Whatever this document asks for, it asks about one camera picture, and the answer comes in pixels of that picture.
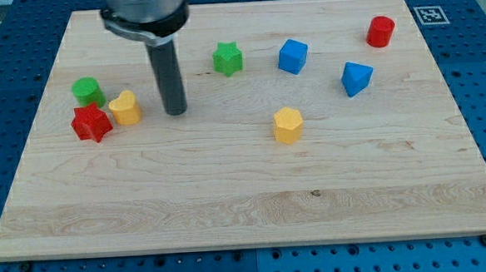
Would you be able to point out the green star block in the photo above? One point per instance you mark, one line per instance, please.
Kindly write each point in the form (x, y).
(227, 58)

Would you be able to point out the blue triangle block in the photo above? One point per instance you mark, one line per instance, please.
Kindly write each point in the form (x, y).
(356, 77)

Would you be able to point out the red star block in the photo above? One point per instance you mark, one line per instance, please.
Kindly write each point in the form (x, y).
(90, 123)

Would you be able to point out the yellow heart block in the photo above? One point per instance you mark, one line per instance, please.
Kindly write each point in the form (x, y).
(125, 109)

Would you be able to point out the wooden board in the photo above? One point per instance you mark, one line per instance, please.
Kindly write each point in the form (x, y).
(394, 162)

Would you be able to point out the blue cube block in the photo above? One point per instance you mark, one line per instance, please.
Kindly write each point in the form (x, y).
(292, 56)

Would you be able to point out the green cylinder block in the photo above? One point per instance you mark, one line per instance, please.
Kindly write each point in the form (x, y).
(87, 90)

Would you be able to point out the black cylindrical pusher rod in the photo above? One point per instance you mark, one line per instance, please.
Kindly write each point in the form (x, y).
(167, 73)

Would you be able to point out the red cylinder block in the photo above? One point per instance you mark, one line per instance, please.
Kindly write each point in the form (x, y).
(380, 31)

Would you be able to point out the white fiducial marker tag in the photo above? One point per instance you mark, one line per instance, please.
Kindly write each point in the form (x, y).
(431, 15)

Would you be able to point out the yellow hexagon block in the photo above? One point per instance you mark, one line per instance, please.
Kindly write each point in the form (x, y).
(288, 125)

